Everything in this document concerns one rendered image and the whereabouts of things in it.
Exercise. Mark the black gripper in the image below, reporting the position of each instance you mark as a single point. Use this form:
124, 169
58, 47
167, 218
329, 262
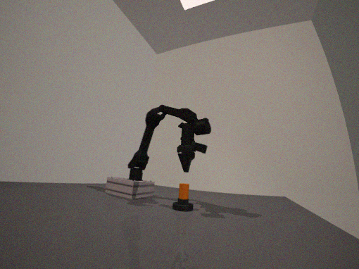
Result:
187, 150

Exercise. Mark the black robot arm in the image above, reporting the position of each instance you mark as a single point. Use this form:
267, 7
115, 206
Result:
193, 125

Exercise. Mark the orange knob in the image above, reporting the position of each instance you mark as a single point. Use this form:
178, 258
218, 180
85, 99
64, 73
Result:
183, 191

